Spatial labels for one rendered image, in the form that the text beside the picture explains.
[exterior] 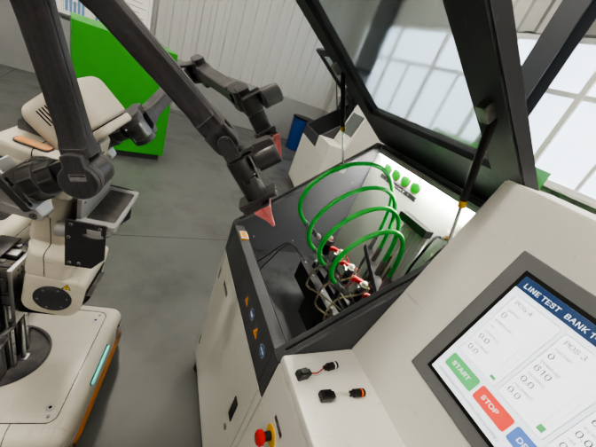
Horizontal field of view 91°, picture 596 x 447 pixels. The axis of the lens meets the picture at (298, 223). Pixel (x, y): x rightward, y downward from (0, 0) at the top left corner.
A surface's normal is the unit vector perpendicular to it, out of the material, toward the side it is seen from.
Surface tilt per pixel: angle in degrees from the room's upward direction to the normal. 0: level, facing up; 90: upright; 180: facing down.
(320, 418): 0
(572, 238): 76
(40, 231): 90
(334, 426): 0
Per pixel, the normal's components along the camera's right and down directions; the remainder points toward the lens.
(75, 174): 0.18, 0.51
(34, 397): 0.34, -0.84
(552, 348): -0.77, -0.32
